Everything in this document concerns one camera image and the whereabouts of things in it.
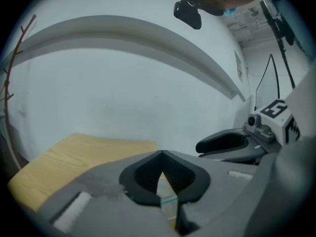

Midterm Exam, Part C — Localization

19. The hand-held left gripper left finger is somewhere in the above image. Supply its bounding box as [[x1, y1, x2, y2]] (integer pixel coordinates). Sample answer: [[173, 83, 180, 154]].
[[37, 150, 179, 237]]

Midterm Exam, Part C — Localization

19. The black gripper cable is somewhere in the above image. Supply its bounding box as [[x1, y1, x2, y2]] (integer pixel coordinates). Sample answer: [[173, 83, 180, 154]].
[[255, 53, 280, 111]]

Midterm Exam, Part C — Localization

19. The thin green stick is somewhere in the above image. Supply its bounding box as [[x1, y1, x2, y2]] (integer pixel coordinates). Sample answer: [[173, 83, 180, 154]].
[[159, 196, 178, 205]]

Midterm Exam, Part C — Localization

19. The bare red-brown branch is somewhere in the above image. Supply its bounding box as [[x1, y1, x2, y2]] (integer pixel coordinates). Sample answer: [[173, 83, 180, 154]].
[[1, 13, 38, 170]]

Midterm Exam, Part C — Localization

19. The black metal stand frame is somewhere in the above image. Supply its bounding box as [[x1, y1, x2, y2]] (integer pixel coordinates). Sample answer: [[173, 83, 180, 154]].
[[259, 0, 297, 90]]

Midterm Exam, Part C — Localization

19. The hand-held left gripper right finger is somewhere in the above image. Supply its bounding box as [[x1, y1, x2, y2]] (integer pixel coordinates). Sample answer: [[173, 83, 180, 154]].
[[162, 150, 259, 237]]

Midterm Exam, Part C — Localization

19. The wall poster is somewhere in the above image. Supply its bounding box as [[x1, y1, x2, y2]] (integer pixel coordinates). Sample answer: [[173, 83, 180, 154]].
[[233, 50, 244, 84]]

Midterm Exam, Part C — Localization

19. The black head camera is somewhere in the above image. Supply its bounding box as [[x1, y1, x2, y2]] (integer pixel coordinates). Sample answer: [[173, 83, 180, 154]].
[[173, 0, 202, 30]]

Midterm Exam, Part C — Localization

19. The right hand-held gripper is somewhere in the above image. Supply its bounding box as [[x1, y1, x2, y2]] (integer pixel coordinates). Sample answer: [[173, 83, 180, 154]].
[[195, 99, 302, 165]]

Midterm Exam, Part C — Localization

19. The blue face mask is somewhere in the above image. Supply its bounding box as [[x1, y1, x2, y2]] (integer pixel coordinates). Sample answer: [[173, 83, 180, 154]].
[[223, 7, 239, 17]]

